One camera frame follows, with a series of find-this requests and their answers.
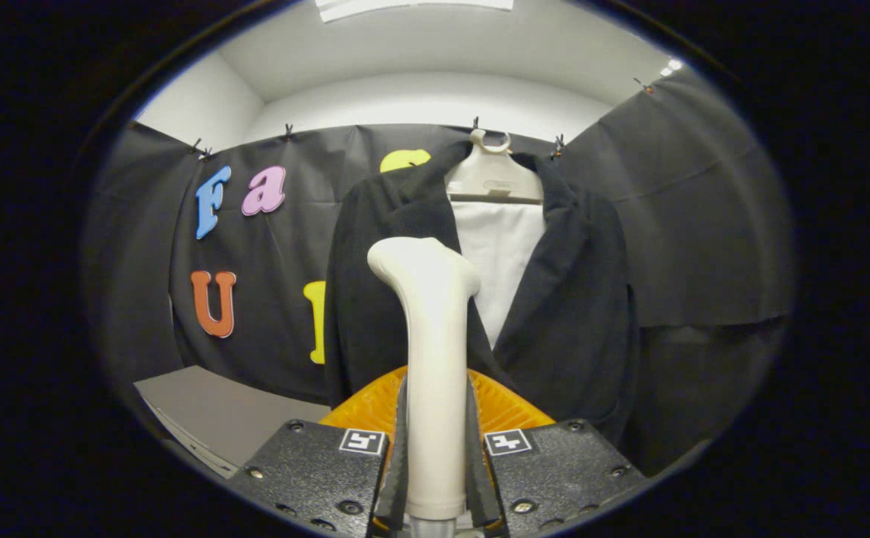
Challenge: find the white garment steamer head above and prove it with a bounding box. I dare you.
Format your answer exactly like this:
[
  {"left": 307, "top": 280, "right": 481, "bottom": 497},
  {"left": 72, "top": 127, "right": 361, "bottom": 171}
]
[{"left": 366, "top": 237, "right": 482, "bottom": 522}]

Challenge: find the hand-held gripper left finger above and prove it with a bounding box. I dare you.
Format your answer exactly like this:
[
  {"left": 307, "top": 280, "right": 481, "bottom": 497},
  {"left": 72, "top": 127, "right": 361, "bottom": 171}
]
[{"left": 226, "top": 365, "right": 410, "bottom": 538}]

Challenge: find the black suit jacket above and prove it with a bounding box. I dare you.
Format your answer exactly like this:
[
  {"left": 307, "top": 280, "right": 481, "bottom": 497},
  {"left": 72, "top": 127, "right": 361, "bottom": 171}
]
[{"left": 323, "top": 142, "right": 641, "bottom": 449}]

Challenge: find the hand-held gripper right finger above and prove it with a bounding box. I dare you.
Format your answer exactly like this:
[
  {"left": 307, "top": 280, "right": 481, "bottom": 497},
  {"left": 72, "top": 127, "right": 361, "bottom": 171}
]
[{"left": 466, "top": 368, "right": 645, "bottom": 538}]

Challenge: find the ceiling light panel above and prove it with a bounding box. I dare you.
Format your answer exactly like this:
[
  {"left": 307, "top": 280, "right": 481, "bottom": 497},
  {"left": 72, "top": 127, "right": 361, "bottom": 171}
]
[{"left": 315, "top": 0, "right": 514, "bottom": 23}]

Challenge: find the black backdrop cloth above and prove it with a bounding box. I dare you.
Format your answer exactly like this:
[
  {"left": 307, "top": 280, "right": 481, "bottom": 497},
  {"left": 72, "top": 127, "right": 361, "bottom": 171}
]
[{"left": 80, "top": 67, "right": 795, "bottom": 479}]

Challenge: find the row of backdrop clips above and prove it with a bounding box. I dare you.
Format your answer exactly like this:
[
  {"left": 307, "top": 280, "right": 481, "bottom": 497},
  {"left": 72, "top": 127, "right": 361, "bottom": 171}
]
[{"left": 190, "top": 75, "right": 656, "bottom": 161}]

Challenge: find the cream plastic hanger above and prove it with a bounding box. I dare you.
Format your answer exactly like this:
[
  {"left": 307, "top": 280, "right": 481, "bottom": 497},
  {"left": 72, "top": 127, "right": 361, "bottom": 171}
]
[{"left": 444, "top": 129, "right": 545, "bottom": 204}]

